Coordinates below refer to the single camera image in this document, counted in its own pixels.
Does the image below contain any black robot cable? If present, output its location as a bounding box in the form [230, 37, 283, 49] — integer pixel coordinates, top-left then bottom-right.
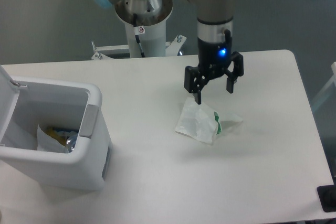
[132, 13, 146, 58]

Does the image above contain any crushed clear plastic bottle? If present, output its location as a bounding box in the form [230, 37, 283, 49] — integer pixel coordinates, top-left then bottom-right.
[65, 134, 78, 153]

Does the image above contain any white pedestal base frame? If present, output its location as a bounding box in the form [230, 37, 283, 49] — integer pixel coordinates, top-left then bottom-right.
[91, 35, 187, 60]

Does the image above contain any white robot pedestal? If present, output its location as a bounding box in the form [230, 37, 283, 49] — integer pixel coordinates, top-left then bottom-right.
[124, 18, 167, 58]

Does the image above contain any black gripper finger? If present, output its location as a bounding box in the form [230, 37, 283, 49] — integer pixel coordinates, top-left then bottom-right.
[225, 51, 244, 93]
[184, 66, 209, 104]

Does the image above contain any white paper in bin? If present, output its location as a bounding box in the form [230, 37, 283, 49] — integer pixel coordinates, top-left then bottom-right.
[37, 126, 78, 154]

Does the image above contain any white trash can lid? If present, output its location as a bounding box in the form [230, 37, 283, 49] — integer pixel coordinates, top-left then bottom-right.
[1, 66, 27, 141]

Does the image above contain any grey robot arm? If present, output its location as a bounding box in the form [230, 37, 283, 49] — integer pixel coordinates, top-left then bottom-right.
[94, 0, 244, 103]

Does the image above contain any black device at table edge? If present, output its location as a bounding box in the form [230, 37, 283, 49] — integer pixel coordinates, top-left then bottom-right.
[317, 185, 335, 212]

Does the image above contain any white paper bag trash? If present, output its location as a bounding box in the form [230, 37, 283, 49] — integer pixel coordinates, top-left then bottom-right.
[175, 98, 243, 145]

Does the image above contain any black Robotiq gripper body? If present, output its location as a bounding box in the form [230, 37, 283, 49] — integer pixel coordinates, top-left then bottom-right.
[197, 38, 232, 79]

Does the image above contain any white trash can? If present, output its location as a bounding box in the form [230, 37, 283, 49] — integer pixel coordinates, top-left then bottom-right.
[1, 72, 111, 190]

